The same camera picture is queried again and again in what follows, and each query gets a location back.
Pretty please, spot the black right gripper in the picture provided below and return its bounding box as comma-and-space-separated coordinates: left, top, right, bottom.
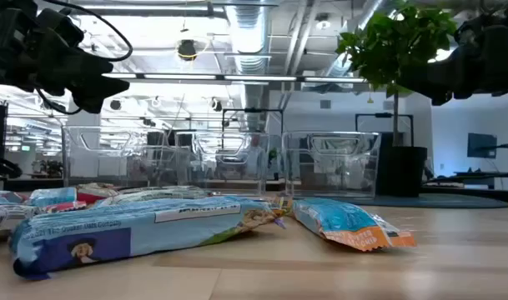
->
397, 27, 508, 106

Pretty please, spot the silver air duct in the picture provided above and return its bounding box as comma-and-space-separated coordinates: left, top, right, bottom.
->
226, 0, 274, 110

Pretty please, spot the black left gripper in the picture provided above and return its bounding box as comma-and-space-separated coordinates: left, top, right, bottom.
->
0, 28, 132, 115

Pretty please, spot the blue red-trim granola bar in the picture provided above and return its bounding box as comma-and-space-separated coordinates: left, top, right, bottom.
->
28, 186, 111, 208
0, 202, 88, 230
0, 189, 29, 206

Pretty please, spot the black plant pot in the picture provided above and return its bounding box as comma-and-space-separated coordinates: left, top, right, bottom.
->
376, 132, 429, 198

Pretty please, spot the clear plastic bin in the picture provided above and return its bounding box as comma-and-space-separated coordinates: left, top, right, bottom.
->
61, 124, 180, 195
281, 130, 382, 199
174, 131, 272, 197

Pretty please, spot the blue white-label granola bar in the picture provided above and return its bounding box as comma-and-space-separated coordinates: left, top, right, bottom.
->
9, 195, 288, 281

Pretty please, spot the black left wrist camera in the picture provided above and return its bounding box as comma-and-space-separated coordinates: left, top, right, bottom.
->
35, 7, 86, 48

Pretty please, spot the wall monitor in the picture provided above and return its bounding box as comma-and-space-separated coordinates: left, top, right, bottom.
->
466, 132, 498, 159

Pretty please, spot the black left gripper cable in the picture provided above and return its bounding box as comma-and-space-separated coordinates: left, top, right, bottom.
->
40, 0, 134, 63

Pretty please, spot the ceiling light strip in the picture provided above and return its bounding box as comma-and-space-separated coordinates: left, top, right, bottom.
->
102, 72, 365, 83

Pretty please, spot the black metal frame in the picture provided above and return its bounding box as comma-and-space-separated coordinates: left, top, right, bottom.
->
355, 112, 415, 147
221, 107, 284, 135

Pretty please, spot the green leafy plant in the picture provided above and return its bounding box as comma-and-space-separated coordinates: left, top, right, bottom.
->
335, 0, 458, 147

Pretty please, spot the black round ceiling device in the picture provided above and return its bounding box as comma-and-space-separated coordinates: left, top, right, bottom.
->
177, 38, 199, 63

